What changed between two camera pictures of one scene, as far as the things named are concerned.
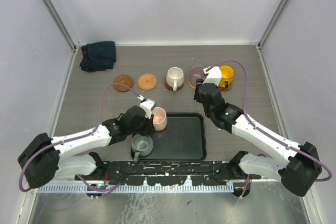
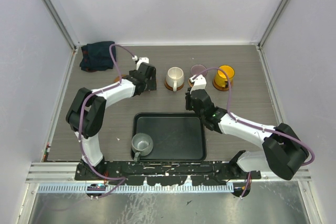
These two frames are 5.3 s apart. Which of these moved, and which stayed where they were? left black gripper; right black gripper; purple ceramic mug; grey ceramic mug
Moved: right black gripper; left black gripper
Stayed: grey ceramic mug; purple ceramic mug
